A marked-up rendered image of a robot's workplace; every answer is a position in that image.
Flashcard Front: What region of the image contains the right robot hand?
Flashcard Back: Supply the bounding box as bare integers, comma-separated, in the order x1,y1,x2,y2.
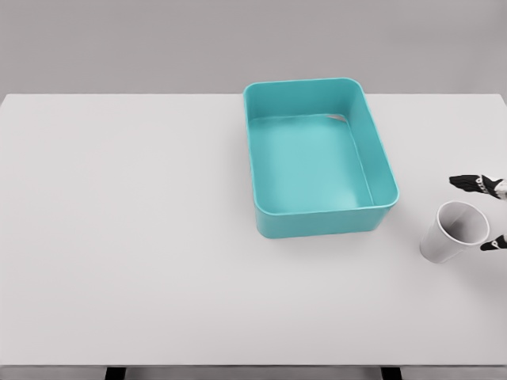
448,173,507,253

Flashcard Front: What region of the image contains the white paper cup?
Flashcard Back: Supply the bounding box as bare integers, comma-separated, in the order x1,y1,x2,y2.
419,200,491,264

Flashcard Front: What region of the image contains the teal plastic basket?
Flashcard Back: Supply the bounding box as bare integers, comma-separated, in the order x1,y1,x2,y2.
242,77,400,240

